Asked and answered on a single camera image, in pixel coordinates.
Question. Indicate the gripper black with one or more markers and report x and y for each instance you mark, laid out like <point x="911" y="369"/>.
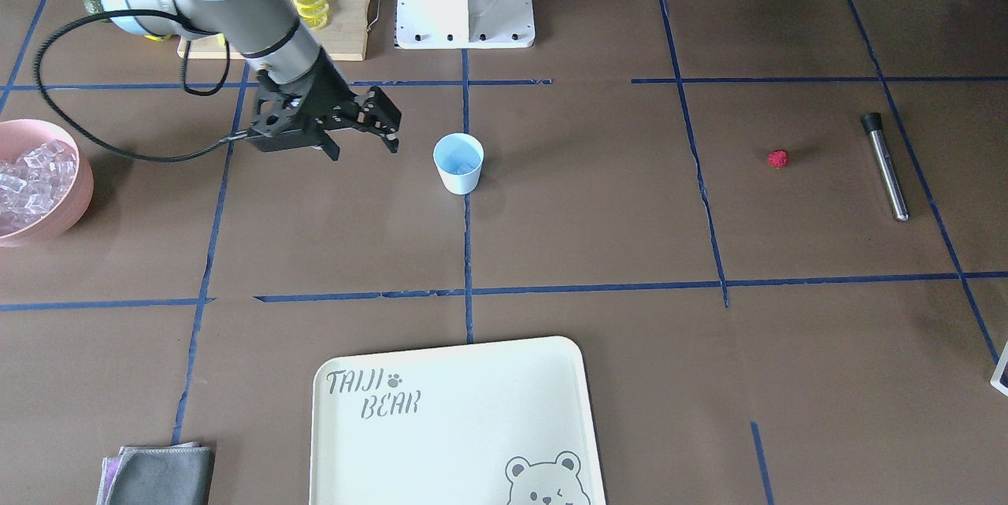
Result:
<point x="328" y="87"/>

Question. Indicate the clear ice cubes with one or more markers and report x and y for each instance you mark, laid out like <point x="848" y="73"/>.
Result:
<point x="35" y="182"/>

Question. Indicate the red strawberry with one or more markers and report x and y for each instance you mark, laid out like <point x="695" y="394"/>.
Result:
<point x="779" y="159"/>

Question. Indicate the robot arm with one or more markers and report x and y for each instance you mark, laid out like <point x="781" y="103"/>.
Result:
<point x="268" y="34"/>

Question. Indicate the light blue paper cup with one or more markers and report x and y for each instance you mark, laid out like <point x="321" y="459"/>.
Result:
<point x="459" y="159"/>

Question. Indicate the lemon slices stack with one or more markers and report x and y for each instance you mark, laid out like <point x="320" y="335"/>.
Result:
<point x="314" y="13"/>

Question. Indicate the wooden cutting board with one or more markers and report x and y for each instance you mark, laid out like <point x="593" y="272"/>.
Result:
<point x="346" y="12"/>

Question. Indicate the pink bowl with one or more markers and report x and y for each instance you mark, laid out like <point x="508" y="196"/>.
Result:
<point x="21" y="135"/>

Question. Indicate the cream bear tray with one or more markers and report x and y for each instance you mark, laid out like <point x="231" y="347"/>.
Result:
<point x="505" y="422"/>

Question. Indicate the grey folded cloth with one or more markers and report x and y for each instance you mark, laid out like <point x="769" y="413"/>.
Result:
<point x="177" y="474"/>

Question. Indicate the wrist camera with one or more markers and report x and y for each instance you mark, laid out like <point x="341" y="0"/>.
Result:
<point x="289" y="139"/>

